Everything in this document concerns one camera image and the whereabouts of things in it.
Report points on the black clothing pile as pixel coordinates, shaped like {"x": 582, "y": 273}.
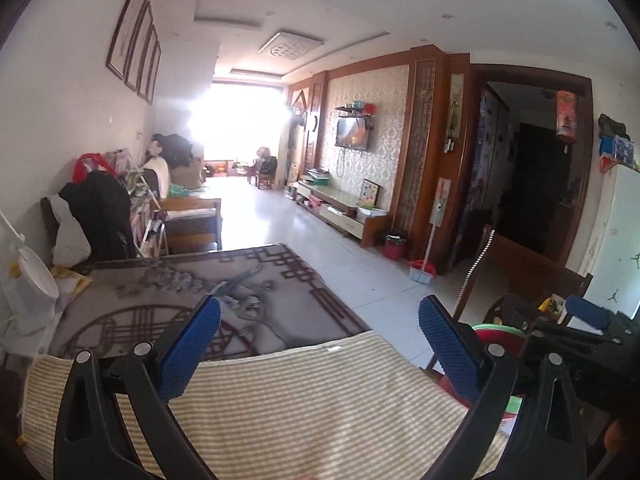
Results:
{"x": 175, "y": 150}

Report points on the wall television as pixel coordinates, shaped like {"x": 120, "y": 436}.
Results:
{"x": 352, "y": 132}

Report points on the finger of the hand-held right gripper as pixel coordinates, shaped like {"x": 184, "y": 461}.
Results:
{"x": 575, "y": 332}
{"x": 590, "y": 312}

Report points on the hanging wall scroll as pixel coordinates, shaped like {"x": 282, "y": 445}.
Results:
{"x": 455, "y": 110}

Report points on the wooden television cabinet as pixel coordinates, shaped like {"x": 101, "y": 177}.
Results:
{"x": 340, "y": 197}

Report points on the white refrigerator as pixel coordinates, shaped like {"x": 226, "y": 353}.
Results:
{"x": 615, "y": 240}

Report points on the carved wooden chair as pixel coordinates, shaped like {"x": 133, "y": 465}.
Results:
{"x": 530, "y": 265}

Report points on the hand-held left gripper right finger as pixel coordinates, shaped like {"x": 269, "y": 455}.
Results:
{"x": 450, "y": 350}

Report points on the grey printed blanket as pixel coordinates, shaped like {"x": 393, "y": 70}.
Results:
{"x": 150, "y": 300}

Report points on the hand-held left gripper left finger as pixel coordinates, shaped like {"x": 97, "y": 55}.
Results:
{"x": 192, "y": 345}

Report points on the white cloth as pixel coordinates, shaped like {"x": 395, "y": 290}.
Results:
{"x": 159, "y": 175}

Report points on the magazine rack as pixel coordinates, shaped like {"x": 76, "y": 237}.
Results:
{"x": 147, "y": 220}

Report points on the red basin with green rim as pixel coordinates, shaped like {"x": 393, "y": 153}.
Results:
{"x": 514, "y": 403}

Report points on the white plastic bag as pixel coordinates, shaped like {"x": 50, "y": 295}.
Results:
{"x": 70, "y": 240}

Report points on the printed door curtain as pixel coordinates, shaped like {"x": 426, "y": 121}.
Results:
{"x": 487, "y": 160}

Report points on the white desk lamp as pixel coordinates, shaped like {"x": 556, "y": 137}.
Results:
{"x": 30, "y": 280}

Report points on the red bag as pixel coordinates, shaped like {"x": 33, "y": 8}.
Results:
{"x": 82, "y": 165}

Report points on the square ceiling light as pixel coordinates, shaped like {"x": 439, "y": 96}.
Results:
{"x": 287, "y": 47}

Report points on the wooden sofa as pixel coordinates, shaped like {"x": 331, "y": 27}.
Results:
{"x": 192, "y": 225}

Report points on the black jacket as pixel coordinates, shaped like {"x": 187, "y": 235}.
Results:
{"x": 102, "y": 210}

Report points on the red waste bin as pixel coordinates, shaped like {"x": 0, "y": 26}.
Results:
{"x": 394, "y": 248}

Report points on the blue box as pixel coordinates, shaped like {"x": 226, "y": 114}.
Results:
{"x": 620, "y": 150}

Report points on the wall shelf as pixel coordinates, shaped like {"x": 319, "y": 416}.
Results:
{"x": 355, "y": 109}

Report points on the small framed picture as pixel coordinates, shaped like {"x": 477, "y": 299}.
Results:
{"x": 369, "y": 192}

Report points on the yellow striped mat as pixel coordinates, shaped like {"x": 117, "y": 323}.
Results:
{"x": 310, "y": 400}

